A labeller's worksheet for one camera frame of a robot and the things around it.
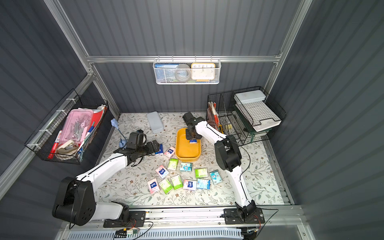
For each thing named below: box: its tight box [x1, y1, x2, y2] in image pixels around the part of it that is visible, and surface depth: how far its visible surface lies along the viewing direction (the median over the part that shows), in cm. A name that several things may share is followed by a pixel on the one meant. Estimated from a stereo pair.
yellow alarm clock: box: [191, 63, 216, 82], surface depth 90 cm
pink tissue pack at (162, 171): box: [155, 165, 169, 179], surface depth 88 cm
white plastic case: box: [147, 111, 165, 134], surface depth 116 cm
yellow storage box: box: [175, 128, 202, 162], surface depth 101 cm
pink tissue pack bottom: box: [183, 179, 197, 191], surface depth 84 cm
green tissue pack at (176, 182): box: [171, 175, 184, 190], surface depth 84 cm
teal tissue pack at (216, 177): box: [209, 170, 223, 185], surface depth 86 cm
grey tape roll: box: [174, 63, 191, 83], surface depth 89 cm
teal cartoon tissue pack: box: [180, 162, 193, 172], surface depth 91 cm
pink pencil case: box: [59, 108, 94, 145], surface depth 73 cm
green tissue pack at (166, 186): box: [158, 178, 174, 195], surface depth 83 cm
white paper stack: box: [234, 90, 282, 132], surface depth 96 cm
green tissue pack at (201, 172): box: [194, 168, 208, 178], surface depth 88 cm
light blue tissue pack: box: [196, 178, 211, 190], surface depth 84 cm
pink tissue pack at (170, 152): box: [164, 146, 176, 158], surface depth 98 cm
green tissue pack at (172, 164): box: [167, 158, 179, 170], surface depth 92 cm
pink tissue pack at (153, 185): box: [147, 178, 160, 194], surface depth 84 cm
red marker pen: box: [47, 130, 62, 159], surface depth 66 cm
